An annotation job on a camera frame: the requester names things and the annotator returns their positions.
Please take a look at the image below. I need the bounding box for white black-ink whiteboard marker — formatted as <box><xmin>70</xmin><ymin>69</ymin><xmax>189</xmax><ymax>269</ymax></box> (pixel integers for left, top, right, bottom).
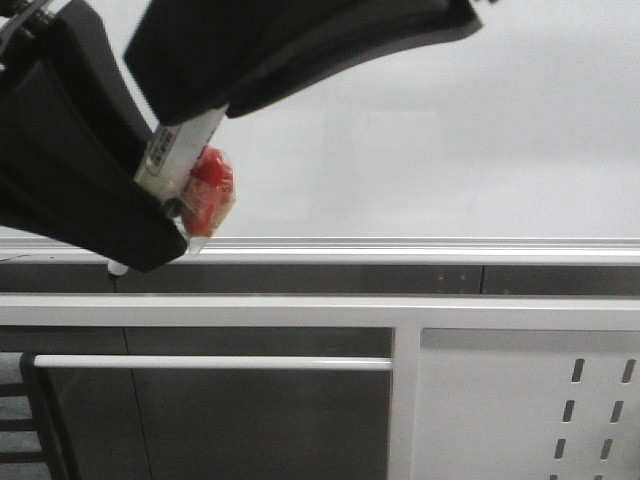
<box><xmin>134</xmin><ymin>106</ymin><xmax>227</xmax><ymax>254</ymax></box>

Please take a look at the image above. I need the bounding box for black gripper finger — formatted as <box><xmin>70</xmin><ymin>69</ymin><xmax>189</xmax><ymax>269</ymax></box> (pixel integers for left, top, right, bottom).
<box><xmin>1</xmin><ymin>1</ymin><xmax>187</xmax><ymax>272</ymax></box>
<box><xmin>124</xmin><ymin>1</ymin><xmax>482</xmax><ymax>125</ymax></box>

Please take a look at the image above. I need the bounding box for white horizontal rail bar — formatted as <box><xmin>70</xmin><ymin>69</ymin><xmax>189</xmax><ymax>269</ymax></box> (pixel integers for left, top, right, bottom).
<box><xmin>33</xmin><ymin>355</ymin><xmax>393</xmax><ymax>371</ymax></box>

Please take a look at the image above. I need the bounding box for red round magnet with tape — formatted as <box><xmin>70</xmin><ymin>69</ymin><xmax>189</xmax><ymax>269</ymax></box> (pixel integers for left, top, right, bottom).
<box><xmin>180</xmin><ymin>147</ymin><xmax>235</xmax><ymax>255</ymax></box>

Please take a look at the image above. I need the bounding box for white metal pegboard stand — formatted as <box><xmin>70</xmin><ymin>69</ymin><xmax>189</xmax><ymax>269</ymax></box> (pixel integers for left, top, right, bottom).
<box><xmin>1</xmin><ymin>295</ymin><xmax>639</xmax><ymax>479</ymax></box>

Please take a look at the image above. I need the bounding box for white whiteboard with aluminium frame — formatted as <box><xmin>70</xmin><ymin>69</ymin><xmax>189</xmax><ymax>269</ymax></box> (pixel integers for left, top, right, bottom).
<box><xmin>0</xmin><ymin>0</ymin><xmax>640</xmax><ymax>266</ymax></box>

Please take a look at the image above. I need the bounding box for black slatted chair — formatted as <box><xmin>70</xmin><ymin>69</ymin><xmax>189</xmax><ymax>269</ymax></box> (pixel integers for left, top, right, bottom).
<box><xmin>1</xmin><ymin>352</ymin><xmax>80</xmax><ymax>479</ymax></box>

